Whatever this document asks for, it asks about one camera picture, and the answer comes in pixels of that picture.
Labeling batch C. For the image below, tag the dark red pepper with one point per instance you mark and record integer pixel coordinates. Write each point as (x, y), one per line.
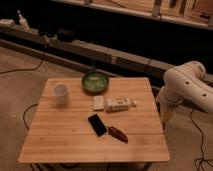
(116, 133)

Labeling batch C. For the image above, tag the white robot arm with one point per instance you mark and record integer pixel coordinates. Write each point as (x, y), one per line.
(184, 82)

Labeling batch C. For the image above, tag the green bowl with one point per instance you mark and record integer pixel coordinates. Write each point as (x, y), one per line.
(95, 82)

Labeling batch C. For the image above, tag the white tube package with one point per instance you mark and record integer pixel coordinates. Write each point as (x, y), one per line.
(119, 104)

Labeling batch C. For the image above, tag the black smartphone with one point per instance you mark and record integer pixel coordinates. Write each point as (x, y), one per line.
(97, 125)

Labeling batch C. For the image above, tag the wooden table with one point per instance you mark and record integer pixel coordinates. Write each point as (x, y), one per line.
(66, 128)

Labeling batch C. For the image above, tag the black box on ledge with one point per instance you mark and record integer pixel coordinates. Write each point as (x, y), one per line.
(66, 35)

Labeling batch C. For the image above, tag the white spray bottle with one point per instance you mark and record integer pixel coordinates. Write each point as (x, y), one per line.
(23, 22)

